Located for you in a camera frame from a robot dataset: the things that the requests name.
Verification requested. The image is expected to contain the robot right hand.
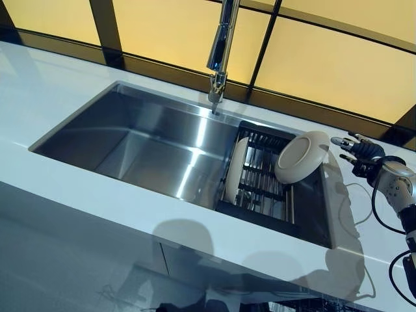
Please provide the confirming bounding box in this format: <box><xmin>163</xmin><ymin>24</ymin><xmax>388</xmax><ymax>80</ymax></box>
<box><xmin>330</xmin><ymin>131</ymin><xmax>386</xmax><ymax>178</ymax></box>

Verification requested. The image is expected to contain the cream ceramic plate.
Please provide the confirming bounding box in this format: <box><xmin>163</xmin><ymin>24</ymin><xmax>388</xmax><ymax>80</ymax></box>
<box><xmin>274</xmin><ymin>131</ymin><xmax>332</xmax><ymax>185</ymax></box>
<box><xmin>224</xmin><ymin>136</ymin><xmax>251</xmax><ymax>204</ymax></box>

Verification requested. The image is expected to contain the black dish drying rack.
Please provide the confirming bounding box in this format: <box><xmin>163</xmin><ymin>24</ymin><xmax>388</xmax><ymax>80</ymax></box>
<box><xmin>216</xmin><ymin>120</ymin><xmax>302</xmax><ymax>237</ymax></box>

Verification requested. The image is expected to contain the chrome gooseneck kitchen faucet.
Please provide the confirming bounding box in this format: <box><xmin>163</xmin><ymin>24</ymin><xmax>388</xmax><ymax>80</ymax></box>
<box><xmin>207</xmin><ymin>0</ymin><xmax>241</xmax><ymax>114</ymax></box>

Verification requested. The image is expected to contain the white cabinet door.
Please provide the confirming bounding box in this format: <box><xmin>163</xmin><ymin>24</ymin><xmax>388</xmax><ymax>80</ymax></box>
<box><xmin>0</xmin><ymin>180</ymin><xmax>170</xmax><ymax>312</ymax></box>
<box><xmin>159</xmin><ymin>242</ymin><xmax>248</xmax><ymax>312</ymax></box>

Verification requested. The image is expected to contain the stainless steel sink basin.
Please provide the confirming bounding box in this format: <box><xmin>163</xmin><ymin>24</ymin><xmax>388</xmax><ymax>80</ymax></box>
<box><xmin>28</xmin><ymin>80</ymin><xmax>335</xmax><ymax>250</ymax></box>

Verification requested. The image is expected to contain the dishwasher with wire rack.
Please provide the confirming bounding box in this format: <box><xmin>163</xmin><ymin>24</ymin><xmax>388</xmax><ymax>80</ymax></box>
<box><xmin>269</xmin><ymin>298</ymin><xmax>342</xmax><ymax>312</ymax></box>

